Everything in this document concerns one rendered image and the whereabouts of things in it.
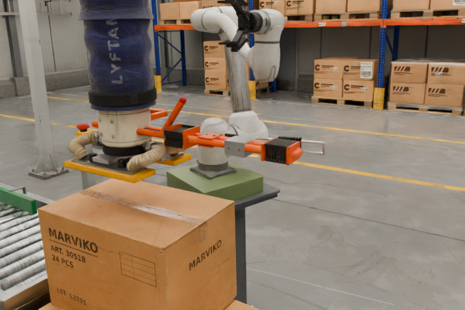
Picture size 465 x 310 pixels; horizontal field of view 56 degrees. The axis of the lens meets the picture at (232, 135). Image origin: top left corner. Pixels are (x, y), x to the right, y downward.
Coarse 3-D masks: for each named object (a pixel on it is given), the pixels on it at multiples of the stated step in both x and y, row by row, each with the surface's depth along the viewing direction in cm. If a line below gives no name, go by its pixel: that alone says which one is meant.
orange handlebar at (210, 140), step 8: (152, 112) 177; (160, 112) 171; (96, 120) 158; (152, 128) 146; (160, 128) 145; (152, 136) 142; (160, 136) 139; (192, 136) 133; (200, 136) 131; (208, 136) 130; (216, 136) 130; (224, 136) 132; (200, 144) 132; (208, 144) 129; (216, 144) 128; (248, 144) 123; (256, 144) 125; (256, 152) 121; (296, 152) 116
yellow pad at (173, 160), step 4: (180, 152) 157; (168, 156) 152; (172, 156) 152; (176, 156) 154; (180, 156) 154; (184, 156) 154; (188, 156) 156; (168, 160) 150; (172, 160) 150; (176, 160) 150; (180, 160) 152; (184, 160) 154; (164, 164) 152; (168, 164) 150; (172, 164) 149; (176, 164) 150
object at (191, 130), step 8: (168, 128) 137; (176, 128) 141; (184, 128) 141; (192, 128) 135; (168, 136) 136; (176, 136) 133; (184, 136) 132; (168, 144) 135; (176, 144) 134; (184, 144) 133; (192, 144) 136
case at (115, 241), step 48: (96, 192) 172; (144, 192) 171; (192, 192) 169; (48, 240) 159; (96, 240) 144; (144, 240) 132; (192, 240) 140; (96, 288) 150; (144, 288) 136; (192, 288) 143
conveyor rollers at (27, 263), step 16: (0, 208) 260; (16, 208) 259; (0, 224) 243; (16, 224) 241; (32, 224) 239; (0, 240) 225; (16, 240) 223; (32, 240) 221; (0, 256) 207; (16, 256) 205; (32, 256) 203; (0, 272) 191; (16, 272) 196; (32, 272) 192; (0, 288) 181; (16, 288) 178
